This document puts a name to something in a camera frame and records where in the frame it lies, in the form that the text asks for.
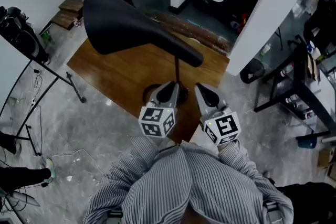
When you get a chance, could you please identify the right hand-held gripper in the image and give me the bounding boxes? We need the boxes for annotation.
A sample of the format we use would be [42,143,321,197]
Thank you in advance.
[194,82,242,146]

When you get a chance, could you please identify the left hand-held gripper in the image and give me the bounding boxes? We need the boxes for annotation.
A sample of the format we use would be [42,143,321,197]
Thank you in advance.
[138,81,181,138]

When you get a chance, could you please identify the black desk lamp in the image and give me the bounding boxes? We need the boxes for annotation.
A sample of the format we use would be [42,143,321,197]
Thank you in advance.
[82,0,204,103]

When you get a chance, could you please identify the person's right forearm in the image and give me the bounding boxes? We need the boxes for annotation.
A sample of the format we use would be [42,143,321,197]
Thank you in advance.
[216,139,294,224]

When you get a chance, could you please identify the person's left forearm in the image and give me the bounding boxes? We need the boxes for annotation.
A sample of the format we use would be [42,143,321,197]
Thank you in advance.
[82,135,176,224]

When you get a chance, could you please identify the wooden table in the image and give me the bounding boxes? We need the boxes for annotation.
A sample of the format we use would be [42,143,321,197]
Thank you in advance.
[66,34,231,144]

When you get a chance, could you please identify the black mesh waste basket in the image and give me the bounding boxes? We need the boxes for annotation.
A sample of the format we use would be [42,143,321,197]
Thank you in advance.
[239,58,265,84]

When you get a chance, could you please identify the clear plastic bottle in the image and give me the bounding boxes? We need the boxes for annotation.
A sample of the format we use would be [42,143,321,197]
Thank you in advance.
[259,42,271,56]

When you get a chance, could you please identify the person's striped shirt torso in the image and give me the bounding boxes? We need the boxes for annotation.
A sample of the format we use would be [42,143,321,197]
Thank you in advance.
[119,140,266,224]

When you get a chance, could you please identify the black metal rack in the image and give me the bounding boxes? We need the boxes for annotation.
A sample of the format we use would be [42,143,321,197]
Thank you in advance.
[253,34,336,140]

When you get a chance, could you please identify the white partition panel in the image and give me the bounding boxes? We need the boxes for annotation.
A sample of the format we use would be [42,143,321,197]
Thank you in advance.
[227,0,320,77]

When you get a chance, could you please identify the teal container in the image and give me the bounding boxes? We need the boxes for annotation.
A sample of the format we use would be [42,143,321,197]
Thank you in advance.
[297,136,318,150]

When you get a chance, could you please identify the stack of wooden boards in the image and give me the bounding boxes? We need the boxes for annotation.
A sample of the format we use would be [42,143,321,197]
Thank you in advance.
[39,0,85,35]

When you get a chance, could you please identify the cardboard box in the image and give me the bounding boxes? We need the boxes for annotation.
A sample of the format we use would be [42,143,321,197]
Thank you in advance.
[317,147,336,182]

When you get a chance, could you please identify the black equipment bag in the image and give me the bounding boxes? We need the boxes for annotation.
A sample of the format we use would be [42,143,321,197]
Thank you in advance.
[0,6,50,63]

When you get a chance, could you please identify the white cable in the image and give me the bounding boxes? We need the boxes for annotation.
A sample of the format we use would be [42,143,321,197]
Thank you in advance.
[51,148,104,175]

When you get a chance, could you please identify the black metal desk frame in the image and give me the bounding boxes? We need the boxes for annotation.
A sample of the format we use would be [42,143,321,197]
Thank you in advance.
[0,56,87,157]

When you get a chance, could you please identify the black cable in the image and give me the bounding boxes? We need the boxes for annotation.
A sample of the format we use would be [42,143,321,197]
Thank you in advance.
[30,67,45,155]

